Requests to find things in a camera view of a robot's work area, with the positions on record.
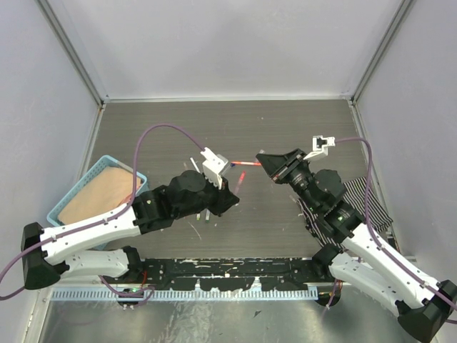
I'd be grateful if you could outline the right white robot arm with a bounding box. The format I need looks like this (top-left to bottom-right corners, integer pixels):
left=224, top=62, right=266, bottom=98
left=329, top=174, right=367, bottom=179
left=256, top=149, right=456, bottom=342

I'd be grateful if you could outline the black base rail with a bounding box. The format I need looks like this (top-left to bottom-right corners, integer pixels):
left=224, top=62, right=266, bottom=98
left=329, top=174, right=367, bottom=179
left=101, top=256, right=356, bottom=291

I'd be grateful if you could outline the orange white marker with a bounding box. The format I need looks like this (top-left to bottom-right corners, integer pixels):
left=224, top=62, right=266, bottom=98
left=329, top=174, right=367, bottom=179
left=232, top=161, right=261, bottom=166

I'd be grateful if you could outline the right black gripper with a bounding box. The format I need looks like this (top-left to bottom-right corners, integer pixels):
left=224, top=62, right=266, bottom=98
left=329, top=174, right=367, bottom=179
left=256, top=146, right=321, bottom=212

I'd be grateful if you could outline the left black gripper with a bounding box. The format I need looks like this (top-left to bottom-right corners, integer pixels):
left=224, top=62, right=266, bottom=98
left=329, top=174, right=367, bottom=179
left=175, top=171, right=240, bottom=220

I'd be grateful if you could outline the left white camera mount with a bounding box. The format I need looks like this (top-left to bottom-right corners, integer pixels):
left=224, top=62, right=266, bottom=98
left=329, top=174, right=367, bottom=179
left=201, top=147, right=231, bottom=189

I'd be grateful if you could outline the white marker blue end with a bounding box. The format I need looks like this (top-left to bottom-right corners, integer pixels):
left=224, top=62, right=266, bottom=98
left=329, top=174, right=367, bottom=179
left=190, top=157, right=200, bottom=173

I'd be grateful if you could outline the striped black white cloth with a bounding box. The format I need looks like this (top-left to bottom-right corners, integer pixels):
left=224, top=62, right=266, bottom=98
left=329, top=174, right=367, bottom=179
left=296, top=177, right=393, bottom=249

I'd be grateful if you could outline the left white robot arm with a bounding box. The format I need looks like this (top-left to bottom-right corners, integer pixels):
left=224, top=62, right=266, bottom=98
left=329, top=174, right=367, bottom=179
left=21, top=170, right=239, bottom=290

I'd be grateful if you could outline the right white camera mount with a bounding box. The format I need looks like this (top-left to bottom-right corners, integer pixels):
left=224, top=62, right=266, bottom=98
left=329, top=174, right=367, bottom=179
left=304, top=135, right=336, bottom=161

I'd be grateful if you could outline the light blue plastic basket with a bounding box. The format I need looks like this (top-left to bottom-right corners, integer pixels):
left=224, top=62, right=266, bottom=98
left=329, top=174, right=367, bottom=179
left=46, top=155, right=134, bottom=227

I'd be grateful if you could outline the pink highlighter pen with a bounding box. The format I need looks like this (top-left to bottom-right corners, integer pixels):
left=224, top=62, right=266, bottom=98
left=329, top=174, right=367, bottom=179
left=235, top=171, right=246, bottom=194

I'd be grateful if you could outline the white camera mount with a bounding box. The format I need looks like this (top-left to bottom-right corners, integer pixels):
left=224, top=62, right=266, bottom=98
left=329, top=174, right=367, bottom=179
left=304, top=135, right=336, bottom=161
left=201, top=147, right=231, bottom=189

